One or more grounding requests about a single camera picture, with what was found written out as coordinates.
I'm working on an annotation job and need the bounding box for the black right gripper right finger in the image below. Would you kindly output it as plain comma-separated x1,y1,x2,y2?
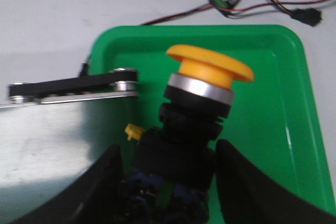
215,140,335,223

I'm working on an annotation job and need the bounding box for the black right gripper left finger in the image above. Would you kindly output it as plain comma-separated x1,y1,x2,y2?
12,144,123,223

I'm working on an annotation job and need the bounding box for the yellow mushroom push button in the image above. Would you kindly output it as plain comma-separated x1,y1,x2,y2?
115,44,255,224

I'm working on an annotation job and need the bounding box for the green plastic tray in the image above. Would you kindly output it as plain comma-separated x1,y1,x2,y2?
89,25,335,214

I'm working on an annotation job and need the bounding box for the black drive belt with pulleys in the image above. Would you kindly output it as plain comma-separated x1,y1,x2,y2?
8,68,138,104

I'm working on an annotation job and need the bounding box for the aluminium conveyor frame rail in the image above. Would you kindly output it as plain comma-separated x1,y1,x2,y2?
1,91,138,223

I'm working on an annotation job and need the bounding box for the black wire connector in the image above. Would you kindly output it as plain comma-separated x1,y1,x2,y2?
290,8,322,27

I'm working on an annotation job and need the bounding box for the red black wire bundle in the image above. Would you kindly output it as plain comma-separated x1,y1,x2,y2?
139,0,336,26

